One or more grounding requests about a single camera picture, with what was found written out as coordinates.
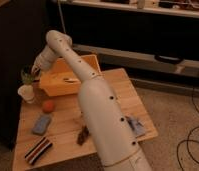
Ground red ball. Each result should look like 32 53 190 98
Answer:
42 100 55 113

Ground black cables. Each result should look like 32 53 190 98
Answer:
177 61 199 169

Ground white cup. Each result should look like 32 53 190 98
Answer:
17 85 35 103

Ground grey shelf bench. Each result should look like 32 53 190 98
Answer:
71 43 199 80

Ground striped block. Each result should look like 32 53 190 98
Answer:
24 137 53 165

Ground utensil in bin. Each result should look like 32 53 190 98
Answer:
63 78 79 83

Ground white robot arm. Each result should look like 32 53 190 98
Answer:
32 30 152 171

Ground yellow plastic bin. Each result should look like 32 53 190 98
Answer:
38 54 102 98

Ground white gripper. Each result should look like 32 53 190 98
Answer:
31 45 58 76

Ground wooden table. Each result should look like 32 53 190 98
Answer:
12 68 158 171

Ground blue sponge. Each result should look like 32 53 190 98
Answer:
32 114 51 135

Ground blue crumpled cloth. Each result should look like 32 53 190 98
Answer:
126 116 146 137

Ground black handle on bench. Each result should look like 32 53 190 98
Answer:
154 55 184 65

